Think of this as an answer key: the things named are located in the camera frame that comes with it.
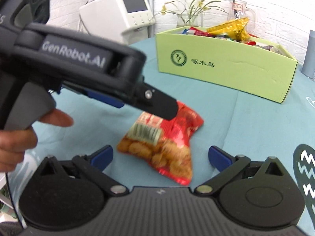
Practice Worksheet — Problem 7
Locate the grey bottle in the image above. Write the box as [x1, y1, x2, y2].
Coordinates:
[301, 29, 315, 77]

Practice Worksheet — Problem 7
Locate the white machine with screen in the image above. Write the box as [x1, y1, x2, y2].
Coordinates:
[79, 0, 156, 45]

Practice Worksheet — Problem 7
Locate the red peanut snack packet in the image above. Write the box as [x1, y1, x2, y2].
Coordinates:
[116, 100, 204, 186]

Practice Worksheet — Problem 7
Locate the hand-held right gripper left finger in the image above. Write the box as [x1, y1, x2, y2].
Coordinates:
[39, 146, 128, 197]

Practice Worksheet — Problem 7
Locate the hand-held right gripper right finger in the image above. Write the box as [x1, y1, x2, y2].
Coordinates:
[194, 146, 286, 195]

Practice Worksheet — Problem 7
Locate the person's left hand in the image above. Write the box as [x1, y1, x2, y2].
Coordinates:
[0, 109, 74, 173]

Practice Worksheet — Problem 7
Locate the green plant with yellow flowers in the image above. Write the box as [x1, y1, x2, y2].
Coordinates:
[154, 0, 227, 27]

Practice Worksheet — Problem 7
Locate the green cardboard box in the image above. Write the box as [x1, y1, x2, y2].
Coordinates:
[155, 26, 299, 104]

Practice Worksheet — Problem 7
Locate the glass jug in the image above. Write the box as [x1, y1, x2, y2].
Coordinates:
[226, 0, 257, 26]

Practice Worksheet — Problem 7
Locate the glass vase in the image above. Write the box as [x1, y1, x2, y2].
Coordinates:
[176, 15, 200, 29]

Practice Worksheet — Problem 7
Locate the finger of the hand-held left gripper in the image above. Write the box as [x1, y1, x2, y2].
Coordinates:
[84, 90, 125, 109]
[134, 83, 178, 121]

